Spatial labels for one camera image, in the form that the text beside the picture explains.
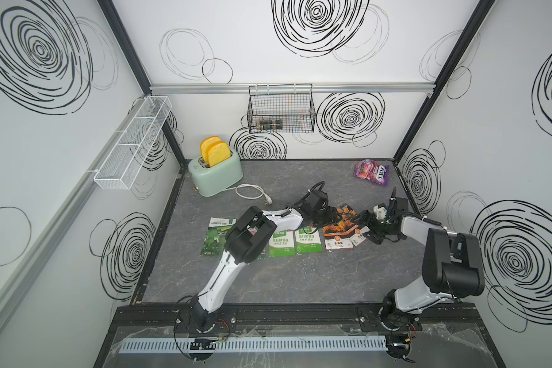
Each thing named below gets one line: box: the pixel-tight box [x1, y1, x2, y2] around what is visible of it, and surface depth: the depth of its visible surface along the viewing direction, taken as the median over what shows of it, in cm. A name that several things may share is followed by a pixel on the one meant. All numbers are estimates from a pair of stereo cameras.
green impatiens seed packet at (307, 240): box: [295, 225, 323, 255], surface depth 93 cm
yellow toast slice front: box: [207, 141, 231, 168], surface depth 98 cm
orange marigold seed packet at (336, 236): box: [322, 219, 354, 250], surface depth 95 cm
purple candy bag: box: [353, 158, 391, 187], surface depth 114 cm
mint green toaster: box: [187, 151, 244, 198], surface depth 101 cm
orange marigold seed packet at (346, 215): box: [337, 203, 370, 247], surface depth 96 cm
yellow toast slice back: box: [200, 135, 222, 163], surface depth 98 cm
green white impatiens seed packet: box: [268, 230, 296, 258], surface depth 92 cm
